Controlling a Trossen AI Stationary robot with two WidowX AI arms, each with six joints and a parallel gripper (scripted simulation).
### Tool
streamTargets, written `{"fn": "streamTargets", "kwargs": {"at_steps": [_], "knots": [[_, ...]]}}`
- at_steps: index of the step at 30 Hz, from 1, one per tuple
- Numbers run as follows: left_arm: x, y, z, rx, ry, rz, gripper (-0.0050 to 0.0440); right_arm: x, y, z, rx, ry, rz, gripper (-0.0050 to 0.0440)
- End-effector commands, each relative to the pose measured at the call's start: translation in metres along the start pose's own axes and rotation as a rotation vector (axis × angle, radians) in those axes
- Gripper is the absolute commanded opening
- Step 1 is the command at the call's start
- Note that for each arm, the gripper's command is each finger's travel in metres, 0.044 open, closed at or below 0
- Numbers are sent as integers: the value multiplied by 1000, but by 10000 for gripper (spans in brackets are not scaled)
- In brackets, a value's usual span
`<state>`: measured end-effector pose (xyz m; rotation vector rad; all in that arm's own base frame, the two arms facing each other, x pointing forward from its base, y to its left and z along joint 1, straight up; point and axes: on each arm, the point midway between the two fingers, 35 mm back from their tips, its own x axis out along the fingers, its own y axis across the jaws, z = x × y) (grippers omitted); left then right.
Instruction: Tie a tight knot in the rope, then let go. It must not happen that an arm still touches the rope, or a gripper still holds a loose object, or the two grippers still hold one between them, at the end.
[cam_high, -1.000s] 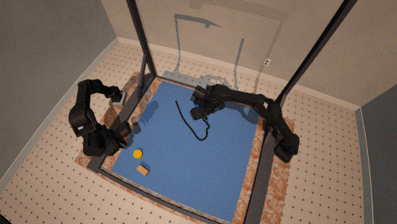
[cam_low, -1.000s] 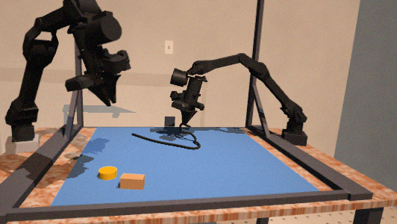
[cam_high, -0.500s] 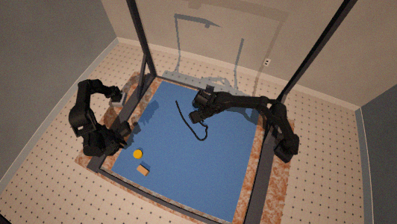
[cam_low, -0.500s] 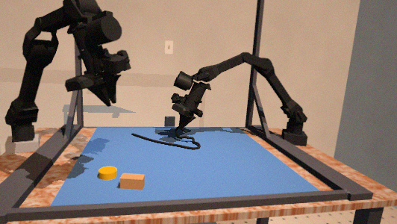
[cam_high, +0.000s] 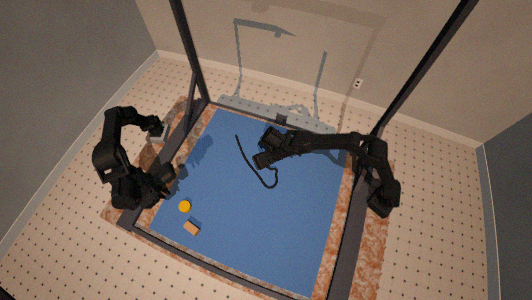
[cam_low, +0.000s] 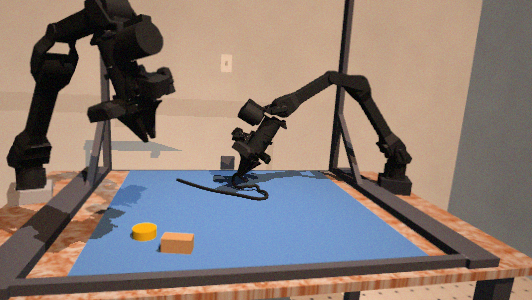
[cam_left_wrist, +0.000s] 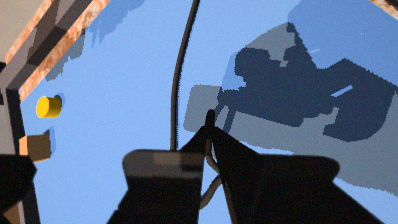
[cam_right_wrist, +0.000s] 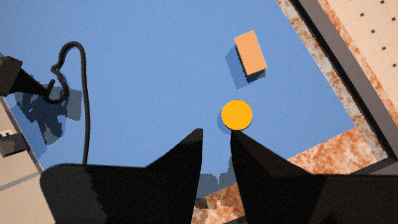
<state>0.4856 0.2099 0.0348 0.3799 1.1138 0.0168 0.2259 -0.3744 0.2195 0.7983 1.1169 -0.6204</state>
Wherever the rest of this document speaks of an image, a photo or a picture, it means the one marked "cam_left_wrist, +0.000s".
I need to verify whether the blue mat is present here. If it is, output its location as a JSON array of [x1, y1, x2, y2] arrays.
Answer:
[[20, 0, 398, 224]]

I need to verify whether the brown wooden block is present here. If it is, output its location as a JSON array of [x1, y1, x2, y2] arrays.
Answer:
[[20, 134, 51, 163]]

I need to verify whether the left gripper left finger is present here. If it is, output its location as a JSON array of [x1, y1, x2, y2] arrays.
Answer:
[[122, 126, 207, 224]]

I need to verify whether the orange disc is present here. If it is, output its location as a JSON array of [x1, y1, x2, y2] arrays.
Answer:
[[37, 97, 62, 118]]

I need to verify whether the dark brown rope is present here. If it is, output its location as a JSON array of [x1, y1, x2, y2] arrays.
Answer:
[[170, 0, 222, 210]]

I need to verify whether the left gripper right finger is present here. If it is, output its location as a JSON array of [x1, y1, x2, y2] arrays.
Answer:
[[212, 126, 340, 224]]

